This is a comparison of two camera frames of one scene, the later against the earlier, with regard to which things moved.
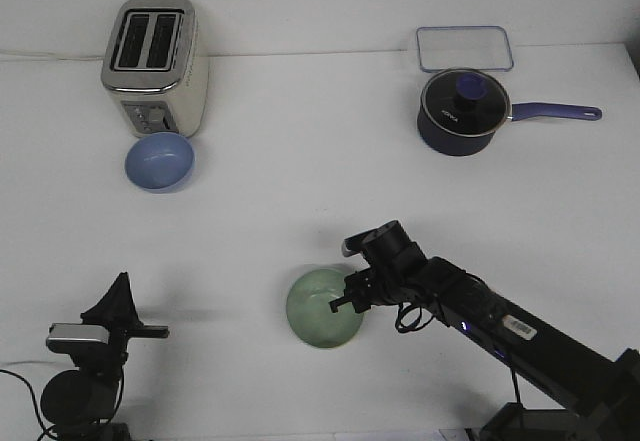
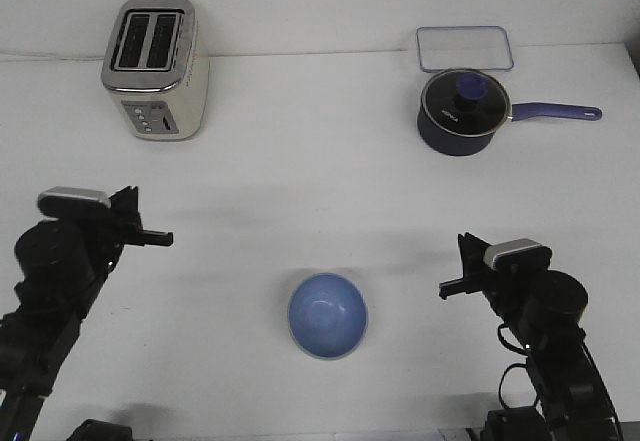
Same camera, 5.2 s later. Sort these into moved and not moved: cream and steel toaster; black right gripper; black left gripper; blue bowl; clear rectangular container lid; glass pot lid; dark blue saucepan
Moved: black right gripper; blue bowl; black left gripper
Not moved: dark blue saucepan; cream and steel toaster; clear rectangular container lid; glass pot lid
